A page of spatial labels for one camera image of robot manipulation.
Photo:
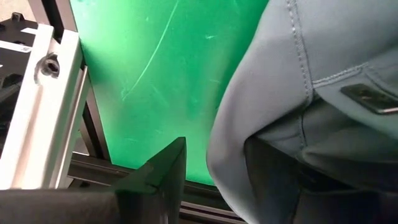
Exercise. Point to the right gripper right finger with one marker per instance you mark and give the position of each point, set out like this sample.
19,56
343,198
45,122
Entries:
273,186

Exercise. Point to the black box with white labels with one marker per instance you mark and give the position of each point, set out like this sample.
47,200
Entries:
12,62

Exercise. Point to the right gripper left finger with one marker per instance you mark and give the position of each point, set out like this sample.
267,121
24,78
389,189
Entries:
155,193

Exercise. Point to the green table mat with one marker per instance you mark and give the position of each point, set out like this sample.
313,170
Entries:
155,77

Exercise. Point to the grey-blue garment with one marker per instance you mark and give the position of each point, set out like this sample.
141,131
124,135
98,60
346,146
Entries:
280,77

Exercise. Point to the black aluminium table frame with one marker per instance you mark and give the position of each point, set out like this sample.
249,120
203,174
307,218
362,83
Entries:
93,124

